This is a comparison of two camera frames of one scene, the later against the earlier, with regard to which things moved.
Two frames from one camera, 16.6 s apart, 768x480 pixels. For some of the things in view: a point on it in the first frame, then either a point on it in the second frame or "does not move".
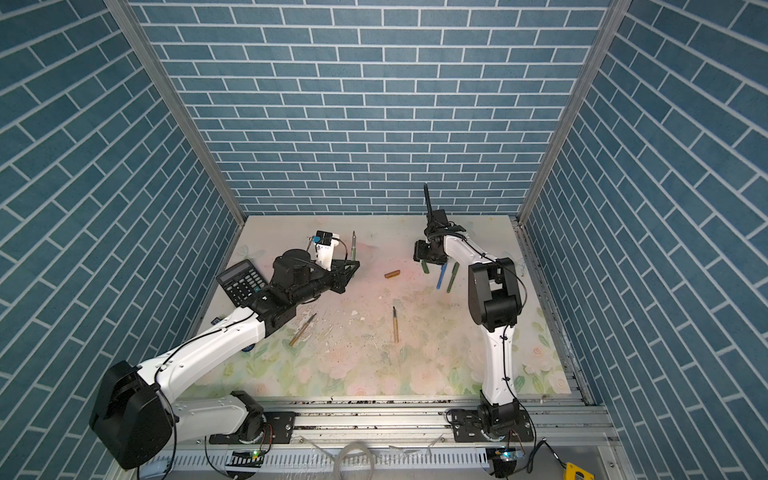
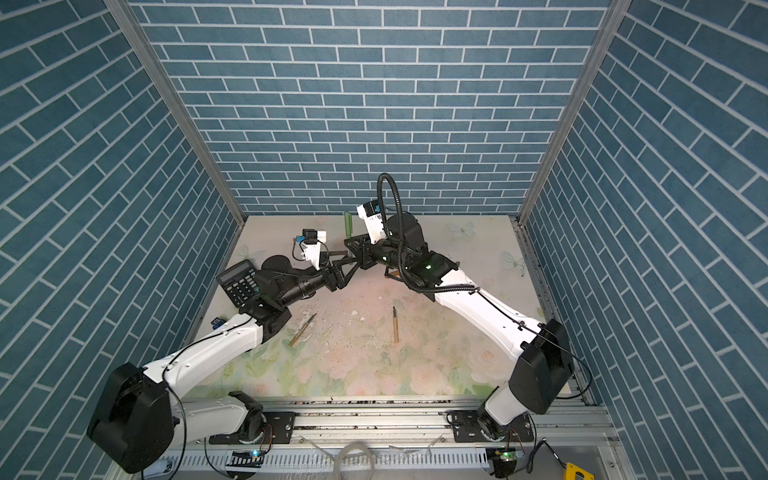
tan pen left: (301, 330) does not move
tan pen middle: (396, 327) does not move
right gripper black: (420, 254) to (366, 255)
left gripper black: (338, 273) does not move
